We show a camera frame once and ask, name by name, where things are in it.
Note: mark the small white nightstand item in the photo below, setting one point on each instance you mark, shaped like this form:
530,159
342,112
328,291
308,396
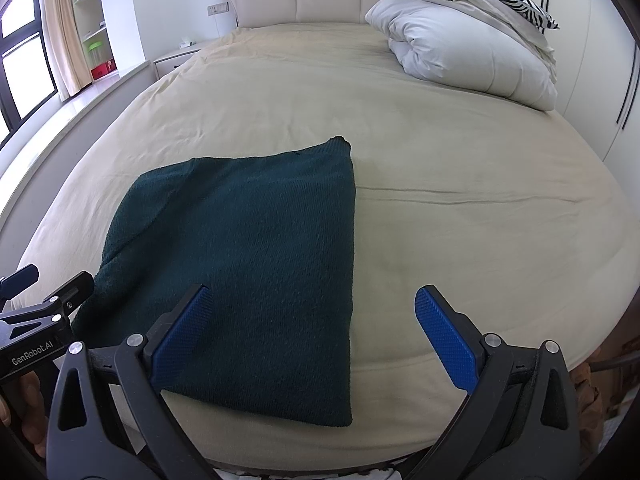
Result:
186,41

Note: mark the red box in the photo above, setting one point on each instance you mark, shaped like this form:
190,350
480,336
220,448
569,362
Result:
102,70

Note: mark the dark green towel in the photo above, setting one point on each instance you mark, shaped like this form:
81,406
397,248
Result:
250,260

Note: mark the white wardrobe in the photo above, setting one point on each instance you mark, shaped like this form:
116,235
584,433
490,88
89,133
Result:
585,35

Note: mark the window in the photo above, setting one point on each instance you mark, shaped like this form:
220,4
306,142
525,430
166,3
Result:
25,75

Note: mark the white nightstand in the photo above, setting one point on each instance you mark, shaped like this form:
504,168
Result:
172,62

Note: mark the white open shelf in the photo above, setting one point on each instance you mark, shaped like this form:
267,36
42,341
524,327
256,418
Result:
92,10

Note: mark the beige curtain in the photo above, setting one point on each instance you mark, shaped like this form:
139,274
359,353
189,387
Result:
67,40

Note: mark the bed with beige sheet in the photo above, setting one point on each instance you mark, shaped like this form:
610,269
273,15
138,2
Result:
450,185

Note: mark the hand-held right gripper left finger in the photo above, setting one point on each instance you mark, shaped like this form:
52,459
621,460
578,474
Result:
182,330

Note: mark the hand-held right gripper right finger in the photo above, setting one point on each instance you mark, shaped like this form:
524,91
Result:
445,340

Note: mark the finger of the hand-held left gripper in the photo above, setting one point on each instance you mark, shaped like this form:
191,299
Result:
20,281
77,287

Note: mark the white window ledge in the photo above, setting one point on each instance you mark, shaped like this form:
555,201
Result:
65,125

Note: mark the wall switch panel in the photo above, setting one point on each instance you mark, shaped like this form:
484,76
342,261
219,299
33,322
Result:
217,8

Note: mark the person's left hand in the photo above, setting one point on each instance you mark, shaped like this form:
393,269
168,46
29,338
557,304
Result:
32,405

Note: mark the folded white duvet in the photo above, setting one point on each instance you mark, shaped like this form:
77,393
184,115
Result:
465,55

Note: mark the green plastic container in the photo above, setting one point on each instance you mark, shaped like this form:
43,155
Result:
95,52

